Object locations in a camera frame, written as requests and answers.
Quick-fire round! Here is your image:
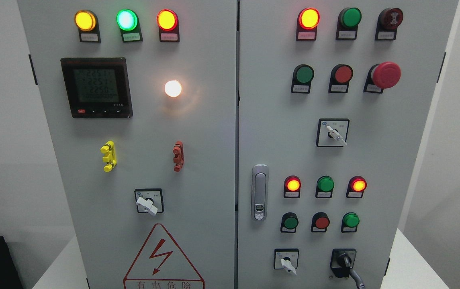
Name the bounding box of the white selector switch left door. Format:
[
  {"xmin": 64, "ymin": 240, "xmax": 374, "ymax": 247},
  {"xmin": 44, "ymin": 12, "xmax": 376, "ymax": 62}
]
[{"xmin": 134, "ymin": 188, "xmax": 164, "ymax": 216}]

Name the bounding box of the green push button upper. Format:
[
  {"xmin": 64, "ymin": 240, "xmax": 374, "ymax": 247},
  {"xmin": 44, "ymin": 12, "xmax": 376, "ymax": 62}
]
[{"xmin": 291, "ymin": 64, "xmax": 314, "ymax": 94}]

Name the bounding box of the grey cabinet door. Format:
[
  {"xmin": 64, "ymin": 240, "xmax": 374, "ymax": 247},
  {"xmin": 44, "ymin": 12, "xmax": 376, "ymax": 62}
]
[
  {"xmin": 17, "ymin": 0, "xmax": 237, "ymax": 289},
  {"xmin": 236, "ymin": 0, "xmax": 458, "ymax": 289}
]

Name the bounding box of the black digital power meter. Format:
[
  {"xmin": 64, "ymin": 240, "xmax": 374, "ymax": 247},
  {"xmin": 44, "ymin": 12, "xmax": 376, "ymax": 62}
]
[{"xmin": 60, "ymin": 57, "xmax": 133, "ymax": 119}]

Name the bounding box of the green indicator lower middle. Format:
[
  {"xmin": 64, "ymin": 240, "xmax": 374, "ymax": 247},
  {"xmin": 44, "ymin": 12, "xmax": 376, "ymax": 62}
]
[{"xmin": 315, "ymin": 175, "xmax": 335, "ymax": 199}]

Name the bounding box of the green push button lower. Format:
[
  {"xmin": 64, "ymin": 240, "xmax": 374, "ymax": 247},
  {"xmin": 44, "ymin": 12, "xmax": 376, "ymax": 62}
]
[{"xmin": 280, "ymin": 212, "xmax": 299, "ymax": 234}]

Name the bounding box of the right grey cabinet door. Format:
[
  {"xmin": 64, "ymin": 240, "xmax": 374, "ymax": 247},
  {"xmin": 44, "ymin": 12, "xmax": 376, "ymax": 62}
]
[{"xmin": 236, "ymin": 0, "xmax": 458, "ymax": 289}]

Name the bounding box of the white selector switch upper right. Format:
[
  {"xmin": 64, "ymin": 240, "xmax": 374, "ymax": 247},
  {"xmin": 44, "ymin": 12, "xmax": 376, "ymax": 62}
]
[{"xmin": 316, "ymin": 118, "xmax": 350, "ymax": 147}]

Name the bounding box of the green push button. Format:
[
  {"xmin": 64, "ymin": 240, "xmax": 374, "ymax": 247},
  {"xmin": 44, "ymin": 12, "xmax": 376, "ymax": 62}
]
[
  {"xmin": 280, "ymin": 212, "xmax": 299, "ymax": 234},
  {"xmin": 291, "ymin": 64, "xmax": 314, "ymax": 94}
]

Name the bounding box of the white selector switch bottom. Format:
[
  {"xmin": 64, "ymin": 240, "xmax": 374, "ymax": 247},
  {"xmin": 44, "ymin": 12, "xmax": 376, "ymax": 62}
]
[{"xmin": 274, "ymin": 248, "xmax": 299, "ymax": 276}]

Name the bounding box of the red lightning warning sticker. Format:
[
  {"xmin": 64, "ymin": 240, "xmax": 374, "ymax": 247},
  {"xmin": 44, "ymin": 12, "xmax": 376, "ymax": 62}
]
[{"xmin": 123, "ymin": 223, "xmax": 205, "ymax": 289}]

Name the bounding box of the yellow indicator light top left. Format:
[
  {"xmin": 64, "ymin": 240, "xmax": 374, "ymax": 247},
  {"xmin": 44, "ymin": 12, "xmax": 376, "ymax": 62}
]
[{"xmin": 74, "ymin": 10, "xmax": 101, "ymax": 43}]

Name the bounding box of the red push button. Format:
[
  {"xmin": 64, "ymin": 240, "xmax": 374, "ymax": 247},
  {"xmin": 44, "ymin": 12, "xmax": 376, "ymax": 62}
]
[
  {"xmin": 328, "ymin": 64, "xmax": 353, "ymax": 94},
  {"xmin": 311, "ymin": 212, "xmax": 330, "ymax": 233}
]

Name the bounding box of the red lit indicator left door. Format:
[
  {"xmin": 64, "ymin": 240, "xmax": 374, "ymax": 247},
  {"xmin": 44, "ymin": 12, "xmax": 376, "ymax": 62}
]
[{"xmin": 157, "ymin": 9, "xmax": 180, "ymax": 42}]

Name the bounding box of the red push button upper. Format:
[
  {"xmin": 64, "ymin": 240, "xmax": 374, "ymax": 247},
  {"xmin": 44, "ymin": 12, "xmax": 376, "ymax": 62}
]
[{"xmin": 328, "ymin": 64, "xmax": 353, "ymax": 94}]

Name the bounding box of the red lit indicator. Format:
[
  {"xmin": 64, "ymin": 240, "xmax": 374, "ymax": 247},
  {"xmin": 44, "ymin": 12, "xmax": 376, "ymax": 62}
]
[
  {"xmin": 296, "ymin": 7, "xmax": 320, "ymax": 41},
  {"xmin": 283, "ymin": 175, "xmax": 301, "ymax": 199}
]

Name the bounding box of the green illuminated button lower right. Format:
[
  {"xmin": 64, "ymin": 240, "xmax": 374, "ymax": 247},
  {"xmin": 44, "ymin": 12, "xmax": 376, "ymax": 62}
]
[{"xmin": 341, "ymin": 212, "xmax": 360, "ymax": 233}]

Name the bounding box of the black knob selector switch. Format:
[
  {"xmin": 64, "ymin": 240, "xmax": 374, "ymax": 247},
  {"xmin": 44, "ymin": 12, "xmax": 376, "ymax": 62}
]
[{"xmin": 330, "ymin": 248, "xmax": 357, "ymax": 278}]

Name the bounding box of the green indicator top right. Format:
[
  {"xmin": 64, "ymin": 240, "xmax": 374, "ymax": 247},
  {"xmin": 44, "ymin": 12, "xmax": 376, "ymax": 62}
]
[{"xmin": 335, "ymin": 7, "xmax": 362, "ymax": 40}]

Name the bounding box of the left grey cabinet door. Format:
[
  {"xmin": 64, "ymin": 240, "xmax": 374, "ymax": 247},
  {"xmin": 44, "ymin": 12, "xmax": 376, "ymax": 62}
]
[{"xmin": 17, "ymin": 0, "xmax": 237, "ymax": 289}]

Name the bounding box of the red lit indicator lower left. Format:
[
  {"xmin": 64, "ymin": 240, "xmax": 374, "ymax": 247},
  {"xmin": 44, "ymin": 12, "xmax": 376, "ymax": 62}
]
[{"xmin": 283, "ymin": 175, "xmax": 301, "ymax": 199}]

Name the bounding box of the white selector switch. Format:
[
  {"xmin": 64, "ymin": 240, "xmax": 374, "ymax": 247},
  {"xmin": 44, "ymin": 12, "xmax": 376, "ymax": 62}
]
[
  {"xmin": 316, "ymin": 118, "xmax": 350, "ymax": 147},
  {"xmin": 274, "ymin": 248, "xmax": 299, "ymax": 276}
]

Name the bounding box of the red indicator lower right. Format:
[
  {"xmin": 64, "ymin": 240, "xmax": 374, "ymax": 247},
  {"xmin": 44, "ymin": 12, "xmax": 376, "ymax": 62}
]
[{"xmin": 346, "ymin": 176, "xmax": 367, "ymax": 199}]

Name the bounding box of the silver door latch handle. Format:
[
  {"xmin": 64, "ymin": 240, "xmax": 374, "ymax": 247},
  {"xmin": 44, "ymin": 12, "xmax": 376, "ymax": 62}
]
[{"xmin": 251, "ymin": 164, "xmax": 270, "ymax": 221}]

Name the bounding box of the green lit indicator light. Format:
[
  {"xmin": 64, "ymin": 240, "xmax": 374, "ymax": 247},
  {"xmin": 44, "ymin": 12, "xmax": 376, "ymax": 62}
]
[{"xmin": 116, "ymin": 9, "xmax": 143, "ymax": 43}]

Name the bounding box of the yellow terminal connector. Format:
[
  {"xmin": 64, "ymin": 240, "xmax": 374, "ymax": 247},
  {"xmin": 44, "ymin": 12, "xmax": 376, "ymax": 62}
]
[{"xmin": 100, "ymin": 140, "xmax": 117, "ymax": 173}]

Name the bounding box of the white glowing lamp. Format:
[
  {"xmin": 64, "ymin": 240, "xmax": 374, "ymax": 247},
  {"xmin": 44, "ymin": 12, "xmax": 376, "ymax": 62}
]
[{"xmin": 164, "ymin": 80, "xmax": 182, "ymax": 98}]

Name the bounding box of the red terminal connector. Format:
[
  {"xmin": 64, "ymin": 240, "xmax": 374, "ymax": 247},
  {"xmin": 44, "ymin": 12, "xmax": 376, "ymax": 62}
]
[{"xmin": 172, "ymin": 141, "xmax": 184, "ymax": 172}]

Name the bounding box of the red lit indicator right top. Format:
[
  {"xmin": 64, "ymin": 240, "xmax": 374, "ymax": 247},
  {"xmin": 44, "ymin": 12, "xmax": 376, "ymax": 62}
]
[{"xmin": 296, "ymin": 7, "xmax": 320, "ymax": 41}]

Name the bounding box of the red emergency stop mushroom button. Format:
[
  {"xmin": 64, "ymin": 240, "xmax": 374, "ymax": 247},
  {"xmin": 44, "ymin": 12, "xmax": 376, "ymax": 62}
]
[{"xmin": 363, "ymin": 61, "xmax": 402, "ymax": 94}]

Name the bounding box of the red push button lower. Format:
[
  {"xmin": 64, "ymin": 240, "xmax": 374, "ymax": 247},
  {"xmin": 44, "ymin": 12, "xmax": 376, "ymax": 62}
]
[{"xmin": 311, "ymin": 212, "xmax": 330, "ymax": 233}]

